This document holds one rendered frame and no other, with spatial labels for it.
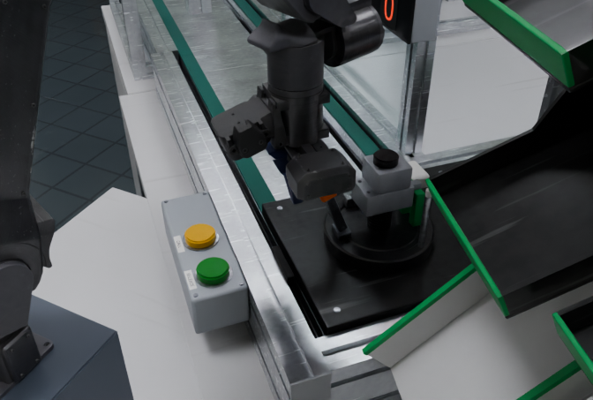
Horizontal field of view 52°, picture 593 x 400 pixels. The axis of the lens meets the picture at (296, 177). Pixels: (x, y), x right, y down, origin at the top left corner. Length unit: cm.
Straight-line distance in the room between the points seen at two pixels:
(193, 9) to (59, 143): 151
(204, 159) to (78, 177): 183
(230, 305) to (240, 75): 69
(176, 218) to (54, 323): 30
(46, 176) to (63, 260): 186
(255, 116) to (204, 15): 109
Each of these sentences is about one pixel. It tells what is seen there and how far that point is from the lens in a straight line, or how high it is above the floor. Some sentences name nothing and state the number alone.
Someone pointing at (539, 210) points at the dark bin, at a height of 121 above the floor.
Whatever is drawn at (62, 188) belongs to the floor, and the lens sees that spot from 273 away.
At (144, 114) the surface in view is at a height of 86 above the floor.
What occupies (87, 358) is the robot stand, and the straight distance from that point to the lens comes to 57.
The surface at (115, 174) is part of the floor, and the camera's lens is 275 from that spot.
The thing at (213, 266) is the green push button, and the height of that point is 97.
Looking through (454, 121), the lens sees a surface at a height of 86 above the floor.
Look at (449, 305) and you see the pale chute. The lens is 59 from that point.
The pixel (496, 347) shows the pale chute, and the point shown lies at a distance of 57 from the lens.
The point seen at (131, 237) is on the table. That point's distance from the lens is 100.
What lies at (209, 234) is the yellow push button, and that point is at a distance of 80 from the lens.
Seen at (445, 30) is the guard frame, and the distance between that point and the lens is 175.
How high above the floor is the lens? 148
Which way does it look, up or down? 35 degrees down
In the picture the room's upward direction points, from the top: straight up
